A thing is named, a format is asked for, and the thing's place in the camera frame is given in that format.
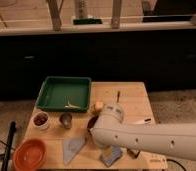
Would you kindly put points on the light blue towel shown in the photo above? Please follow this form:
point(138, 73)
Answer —
point(71, 147)

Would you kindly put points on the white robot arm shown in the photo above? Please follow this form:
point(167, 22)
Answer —
point(176, 140)

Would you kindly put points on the small white object in tray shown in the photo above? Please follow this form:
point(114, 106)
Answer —
point(71, 106)

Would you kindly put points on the green plastic tray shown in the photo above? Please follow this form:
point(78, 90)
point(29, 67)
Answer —
point(56, 91)

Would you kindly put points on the yellow apple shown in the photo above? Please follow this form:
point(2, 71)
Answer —
point(97, 107)

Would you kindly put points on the metal fork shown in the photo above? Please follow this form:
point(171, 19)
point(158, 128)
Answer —
point(118, 96)

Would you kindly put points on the dark bowl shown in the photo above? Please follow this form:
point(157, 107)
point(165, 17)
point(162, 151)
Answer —
point(91, 123)

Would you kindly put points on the small metal cup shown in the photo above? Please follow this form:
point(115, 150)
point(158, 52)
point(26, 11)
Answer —
point(66, 120)

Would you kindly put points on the small white bowl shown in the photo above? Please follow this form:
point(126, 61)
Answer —
point(41, 121)

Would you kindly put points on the green base stand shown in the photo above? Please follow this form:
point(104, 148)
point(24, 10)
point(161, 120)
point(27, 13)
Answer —
point(87, 21)

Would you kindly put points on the blue sponge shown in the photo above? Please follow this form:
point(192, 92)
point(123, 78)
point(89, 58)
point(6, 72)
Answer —
point(110, 155)

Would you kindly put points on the brown white box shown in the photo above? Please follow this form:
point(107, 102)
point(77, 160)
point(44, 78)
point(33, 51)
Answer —
point(133, 153)

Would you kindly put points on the black pole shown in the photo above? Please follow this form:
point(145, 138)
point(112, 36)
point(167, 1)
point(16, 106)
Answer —
point(6, 157)

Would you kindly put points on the orange plastic bowl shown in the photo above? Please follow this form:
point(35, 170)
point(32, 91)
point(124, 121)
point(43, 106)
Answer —
point(30, 155)

